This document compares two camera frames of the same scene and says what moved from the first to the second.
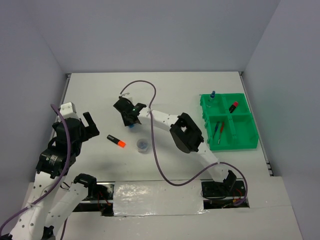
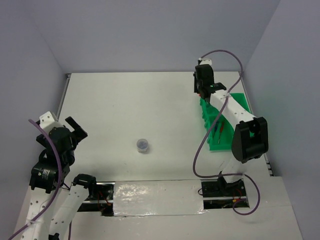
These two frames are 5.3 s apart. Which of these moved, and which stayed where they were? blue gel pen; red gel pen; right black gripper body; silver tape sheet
Moved: right black gripper body
Stayed: red gel pen; blue gel pen; silver tape sheet
